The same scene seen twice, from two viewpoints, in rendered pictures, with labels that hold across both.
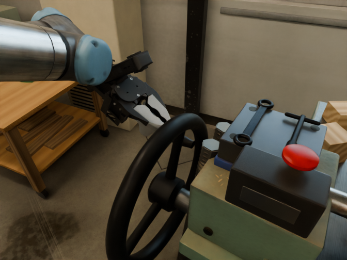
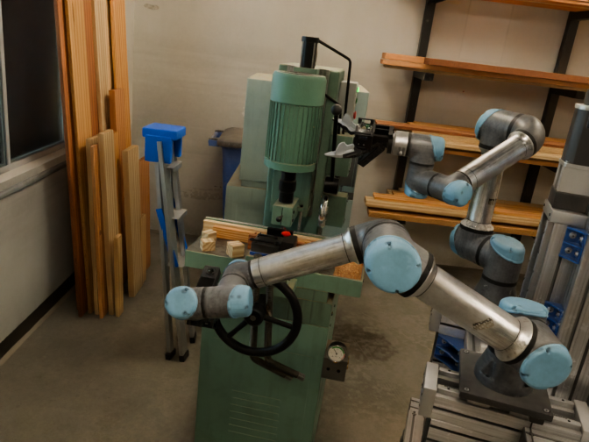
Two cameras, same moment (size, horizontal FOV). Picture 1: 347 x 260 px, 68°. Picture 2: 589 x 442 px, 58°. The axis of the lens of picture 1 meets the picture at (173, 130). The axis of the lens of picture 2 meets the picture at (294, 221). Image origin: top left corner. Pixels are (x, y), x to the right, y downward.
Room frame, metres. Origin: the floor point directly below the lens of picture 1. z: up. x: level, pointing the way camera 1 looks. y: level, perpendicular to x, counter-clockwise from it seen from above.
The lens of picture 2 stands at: (0.79, 1.35, 1.61)
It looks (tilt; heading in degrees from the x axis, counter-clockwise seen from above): 19 degrees down; 246
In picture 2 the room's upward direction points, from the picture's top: 7 degrees clockwise
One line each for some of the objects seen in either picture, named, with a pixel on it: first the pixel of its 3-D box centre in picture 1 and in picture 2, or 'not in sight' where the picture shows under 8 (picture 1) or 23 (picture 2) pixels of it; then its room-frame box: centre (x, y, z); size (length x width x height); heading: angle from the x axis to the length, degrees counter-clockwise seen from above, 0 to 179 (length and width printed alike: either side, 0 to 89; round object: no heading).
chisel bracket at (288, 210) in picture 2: not in sight; (286, 212); (0.09, -0.29, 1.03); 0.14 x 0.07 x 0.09; 58
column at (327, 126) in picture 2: not in sight; (301, 160); (-0.05, -0.52, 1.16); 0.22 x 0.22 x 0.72; 58
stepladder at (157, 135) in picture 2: not in sight; (171, 245); (0.34, -1.11, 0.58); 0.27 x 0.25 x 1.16; 153
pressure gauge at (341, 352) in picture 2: not in sight; (337, 353); (0.00, 0.04, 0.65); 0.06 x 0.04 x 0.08; 148
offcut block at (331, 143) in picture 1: (327, 143); (235, 249); (0.29, -0.23, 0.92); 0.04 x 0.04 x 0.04; 12
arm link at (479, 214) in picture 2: not in sight; (486, 188); (-0.55, -0.04, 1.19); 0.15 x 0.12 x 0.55; 101
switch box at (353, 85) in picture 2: not in sight; (346, 103); (-0.18, -0.47, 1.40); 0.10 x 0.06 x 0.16; 58
